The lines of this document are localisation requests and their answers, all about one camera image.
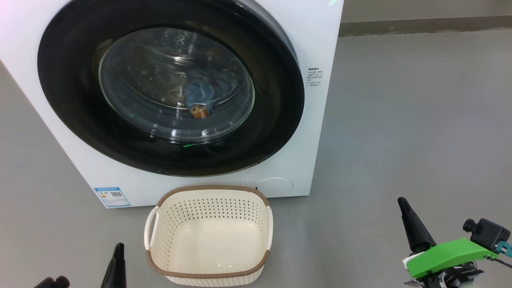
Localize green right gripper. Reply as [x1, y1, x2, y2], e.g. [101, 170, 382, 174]
[397, 197, 498, 288]

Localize round white filter cover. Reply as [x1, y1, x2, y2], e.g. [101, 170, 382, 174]
[256, 178, 294, 196]

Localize black glass washer door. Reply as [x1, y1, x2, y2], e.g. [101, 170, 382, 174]
[37, 0, 305, 177]

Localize blue garment with orange print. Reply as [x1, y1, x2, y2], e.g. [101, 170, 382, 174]
[184, 78, 224, 119]

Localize stainless steel washer drum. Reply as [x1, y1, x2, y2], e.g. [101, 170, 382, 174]
[99, 27, 255, 142]

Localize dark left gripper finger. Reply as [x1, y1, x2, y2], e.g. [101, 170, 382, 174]
[100, 242, 127, 288]

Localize thin black right cable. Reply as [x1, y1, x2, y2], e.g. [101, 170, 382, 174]
[486, 256, 512, 268]

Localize white front-load washing machine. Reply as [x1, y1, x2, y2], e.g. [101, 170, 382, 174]
[0, 0, 344, 209]

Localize cream perforated laundry basket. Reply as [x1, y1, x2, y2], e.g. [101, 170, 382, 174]
[144, 185, 274, 287]

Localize blue energy label sticker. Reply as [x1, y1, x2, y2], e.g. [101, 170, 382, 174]
[94, 186, 131, 208]

